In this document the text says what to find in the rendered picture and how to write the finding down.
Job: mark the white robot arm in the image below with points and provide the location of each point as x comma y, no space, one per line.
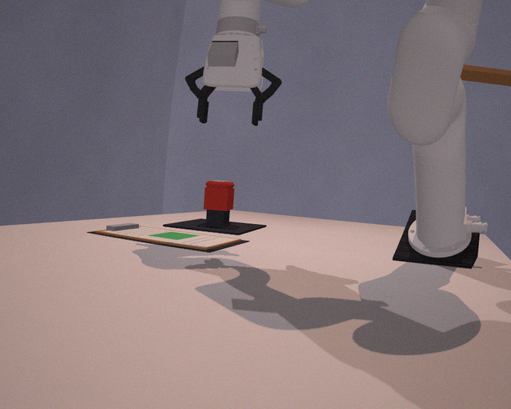
426,95

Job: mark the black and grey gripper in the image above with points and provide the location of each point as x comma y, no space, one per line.
246,73

